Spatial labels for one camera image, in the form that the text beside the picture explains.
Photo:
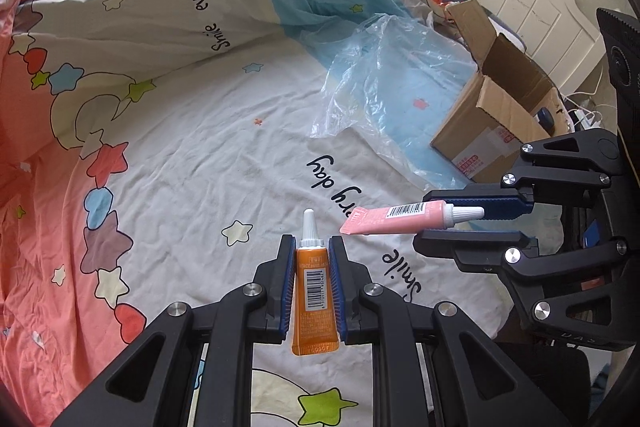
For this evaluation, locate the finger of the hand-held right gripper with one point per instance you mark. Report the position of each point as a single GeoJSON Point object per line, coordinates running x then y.
{"type": "Point", "coordinates": [470, 243]}
{"type": "Point", "coordinates": [505, 207]}

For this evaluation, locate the pink tube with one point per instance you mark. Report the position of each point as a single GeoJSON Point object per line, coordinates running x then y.
{"type": "Point", "coordinates": [400, 217]}

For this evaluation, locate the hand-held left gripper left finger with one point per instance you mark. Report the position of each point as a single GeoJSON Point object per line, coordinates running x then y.
{"type": "Point", "coordinates": [286, 289]}

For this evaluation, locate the orange tube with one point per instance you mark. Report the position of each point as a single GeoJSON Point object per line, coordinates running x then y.
{"type": "Point", "coordinates": [312, 292]}

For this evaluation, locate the white power strip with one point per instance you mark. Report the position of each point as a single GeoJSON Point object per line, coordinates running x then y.
{"type": "Point", "coordinates": [587, 119]}

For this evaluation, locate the clear plastic bag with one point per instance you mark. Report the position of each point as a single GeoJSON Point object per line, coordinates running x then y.
{"type": "Point", "coordinates": [400, 87]}

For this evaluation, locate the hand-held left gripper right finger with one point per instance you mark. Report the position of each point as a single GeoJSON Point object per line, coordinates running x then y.
{"type": "Point", "coordinates": [340, 289]}

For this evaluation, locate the printed bed sheet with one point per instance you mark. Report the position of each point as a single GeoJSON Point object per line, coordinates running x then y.
{"type": "Point", "coordinates": [190, 147]}

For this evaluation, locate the cardboard box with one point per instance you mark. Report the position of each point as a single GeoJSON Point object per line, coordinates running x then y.
{"type": "Point", "coordinates": [495, 127]}

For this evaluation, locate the dark blue bottle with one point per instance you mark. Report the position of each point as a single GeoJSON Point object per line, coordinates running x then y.
{"type": "Point", "coordinates": [546, 117]}

